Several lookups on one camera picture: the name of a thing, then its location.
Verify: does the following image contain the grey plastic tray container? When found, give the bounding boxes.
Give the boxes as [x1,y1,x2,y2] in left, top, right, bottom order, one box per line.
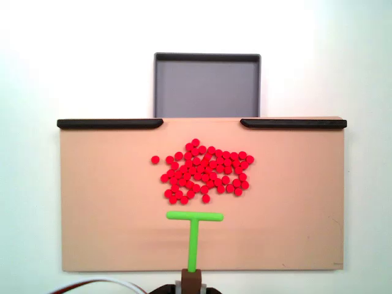
[153,51,262,119]

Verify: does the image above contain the green T pusher brown block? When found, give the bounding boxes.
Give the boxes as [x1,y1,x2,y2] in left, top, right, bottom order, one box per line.
[166,211,225,294]

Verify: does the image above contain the beige flat board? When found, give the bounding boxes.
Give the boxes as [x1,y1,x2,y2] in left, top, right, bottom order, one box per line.
[58,116,345,273]

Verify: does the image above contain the red white black servo cable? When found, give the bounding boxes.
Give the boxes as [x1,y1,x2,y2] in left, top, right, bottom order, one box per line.
[39,277,145,294]

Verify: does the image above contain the black edge rail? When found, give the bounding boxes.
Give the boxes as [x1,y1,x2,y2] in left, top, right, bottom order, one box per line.
[239,118,348,130]
[56,119,164,130]

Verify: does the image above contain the red granule pile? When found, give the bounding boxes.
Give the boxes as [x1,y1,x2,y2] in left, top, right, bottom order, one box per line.
[160,138,255,205]

